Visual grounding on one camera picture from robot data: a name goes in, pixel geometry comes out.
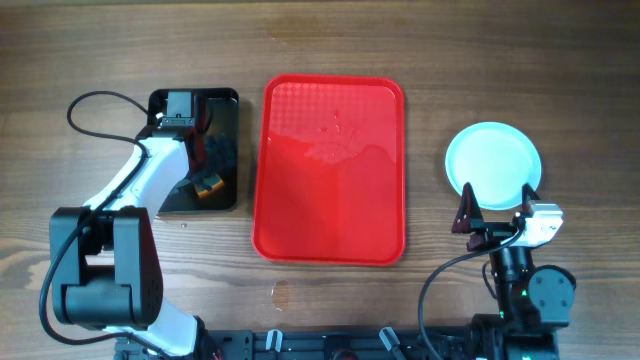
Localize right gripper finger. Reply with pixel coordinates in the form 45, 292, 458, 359
521, 183, 540, 213
451, 182, 484, 234

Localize orange green sponge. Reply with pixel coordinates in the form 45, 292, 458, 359
193, 175, 224, 199

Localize light blue plate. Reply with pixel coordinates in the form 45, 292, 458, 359
444, 122, 542, 211

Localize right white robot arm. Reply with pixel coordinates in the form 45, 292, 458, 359
452, 183, 577, 359

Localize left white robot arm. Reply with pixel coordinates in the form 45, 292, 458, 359
38, 88, 240, 359

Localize red plastic tray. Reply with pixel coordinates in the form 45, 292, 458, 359
252, 74, 407, 266

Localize black water basin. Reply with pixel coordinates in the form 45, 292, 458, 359
139, 88, 239, 214

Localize right black cable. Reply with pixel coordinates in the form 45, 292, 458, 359
417, 227, 526, 360

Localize black cable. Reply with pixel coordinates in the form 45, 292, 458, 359
417, 227, 526, 360
38, 90, 166, 357

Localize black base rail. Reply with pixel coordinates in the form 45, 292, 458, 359
114, 325, 559, 360

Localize left black cable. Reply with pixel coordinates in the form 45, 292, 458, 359
38, 90, 166, 357

